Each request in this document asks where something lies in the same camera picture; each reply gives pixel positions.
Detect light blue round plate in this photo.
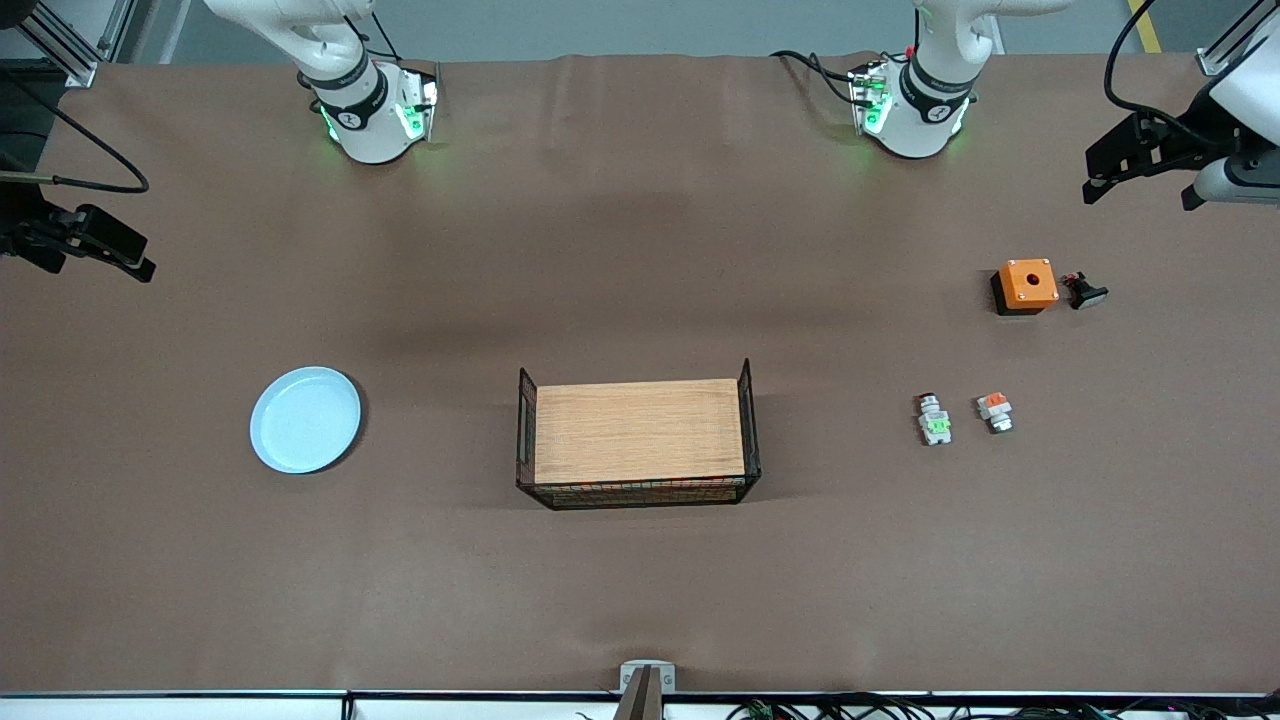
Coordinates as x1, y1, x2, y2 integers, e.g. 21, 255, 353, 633
249, 366, 363, 475

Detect push button switch green block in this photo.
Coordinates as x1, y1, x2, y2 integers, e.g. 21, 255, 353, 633
917, 392, 954, 447

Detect black push button head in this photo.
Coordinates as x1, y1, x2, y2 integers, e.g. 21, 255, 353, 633
1060, 270, 1109, 311

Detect brown table cover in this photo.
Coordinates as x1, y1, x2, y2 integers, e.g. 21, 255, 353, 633
0, 50, 1280, 696

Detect wooden board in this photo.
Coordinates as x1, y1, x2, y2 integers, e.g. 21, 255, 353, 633
533, 378, 747, 485

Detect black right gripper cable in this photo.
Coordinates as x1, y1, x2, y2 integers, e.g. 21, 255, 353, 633
0, 70, 151, 194

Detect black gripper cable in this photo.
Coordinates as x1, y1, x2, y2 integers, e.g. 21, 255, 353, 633
0, 70, 151, 194
1103, 0, 1226, 131

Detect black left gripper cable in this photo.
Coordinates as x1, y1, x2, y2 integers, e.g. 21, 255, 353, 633
1103, 0, 1226, 131

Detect silver aluminium frame profile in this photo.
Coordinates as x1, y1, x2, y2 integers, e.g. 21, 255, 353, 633
1198, 0, 1266, 78
18, 0, 101, 89

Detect orange button enclosure box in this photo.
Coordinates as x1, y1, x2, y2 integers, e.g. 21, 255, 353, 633
990, 258, 1060, 317

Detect black arm base cable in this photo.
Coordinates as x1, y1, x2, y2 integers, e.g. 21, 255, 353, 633
768, 48, 863, 109

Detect white table edge rail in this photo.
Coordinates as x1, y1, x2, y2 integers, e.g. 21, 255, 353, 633
0, 690, 1280, 720

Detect black wire mesh basket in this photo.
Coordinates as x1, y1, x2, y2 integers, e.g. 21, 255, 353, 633
516, 358, 763, 511

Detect black cable bundle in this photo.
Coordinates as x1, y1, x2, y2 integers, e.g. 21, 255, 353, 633
575, 692, 1280, 720

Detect gray camera mount bracket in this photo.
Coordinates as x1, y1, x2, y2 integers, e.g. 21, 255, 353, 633
615, 660, 677, 720

